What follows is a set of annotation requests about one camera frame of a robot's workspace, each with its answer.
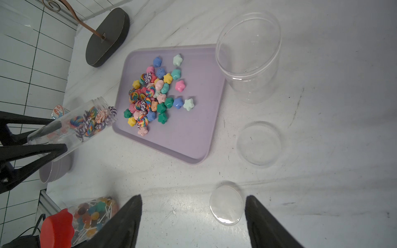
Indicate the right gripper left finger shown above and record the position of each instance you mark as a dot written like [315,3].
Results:
[122,230]

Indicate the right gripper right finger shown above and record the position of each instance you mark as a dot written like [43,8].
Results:
[265,231]

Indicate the red lid candy jar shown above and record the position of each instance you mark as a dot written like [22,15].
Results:
[74,225]

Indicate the small clear jar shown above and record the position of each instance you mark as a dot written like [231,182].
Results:
[77,126]

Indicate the clear jar with colourful candies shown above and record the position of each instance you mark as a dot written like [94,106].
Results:
[248,53]

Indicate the lilac bowl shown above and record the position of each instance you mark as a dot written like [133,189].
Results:
[55,170]

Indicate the patterned red blue bowl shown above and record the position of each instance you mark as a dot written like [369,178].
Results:
[58,112]

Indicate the yellow star candy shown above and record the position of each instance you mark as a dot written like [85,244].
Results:
[131,121]

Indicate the dark green star candy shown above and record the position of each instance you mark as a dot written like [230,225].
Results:
[128,114]

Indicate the metal glass holder stand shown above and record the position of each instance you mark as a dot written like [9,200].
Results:
[107,37]

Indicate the lilac plastic tray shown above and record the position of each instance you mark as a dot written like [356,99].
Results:
[186,135]

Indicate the white star candy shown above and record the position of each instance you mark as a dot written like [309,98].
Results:
[188,104]

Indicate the pink star candy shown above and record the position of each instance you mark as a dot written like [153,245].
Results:
[180,86]

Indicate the blue star candy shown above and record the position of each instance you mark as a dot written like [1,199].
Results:
[157,62]

